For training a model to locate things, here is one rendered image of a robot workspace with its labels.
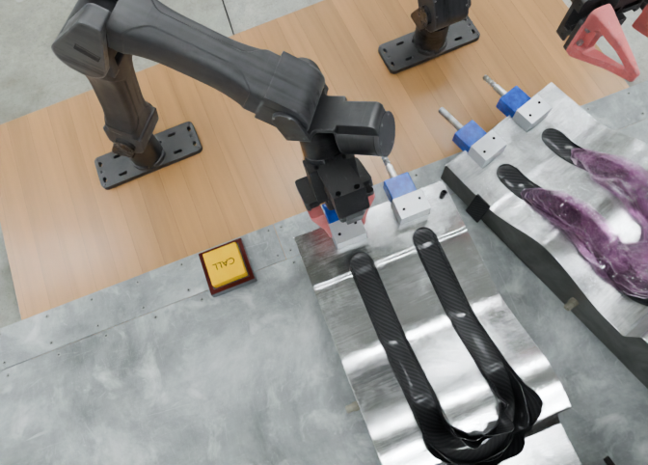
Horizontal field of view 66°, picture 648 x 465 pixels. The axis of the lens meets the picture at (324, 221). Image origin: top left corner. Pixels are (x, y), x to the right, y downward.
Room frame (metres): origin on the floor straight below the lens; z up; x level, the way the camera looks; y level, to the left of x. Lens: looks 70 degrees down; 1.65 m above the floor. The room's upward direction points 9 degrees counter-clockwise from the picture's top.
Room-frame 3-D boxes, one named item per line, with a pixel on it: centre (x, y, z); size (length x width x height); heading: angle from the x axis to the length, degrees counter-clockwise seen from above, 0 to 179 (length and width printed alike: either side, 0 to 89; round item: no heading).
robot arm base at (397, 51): (0.65, -0.27, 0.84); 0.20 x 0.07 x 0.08; 105
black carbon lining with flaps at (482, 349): (0.06, -0.14, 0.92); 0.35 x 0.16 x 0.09; 13
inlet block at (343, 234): (0.29, -0.02, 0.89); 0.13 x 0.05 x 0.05; 13
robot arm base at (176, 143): (0.49, 0.31, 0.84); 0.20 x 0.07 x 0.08; 105
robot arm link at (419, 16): (0.64, -0.27, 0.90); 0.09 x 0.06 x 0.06; 105
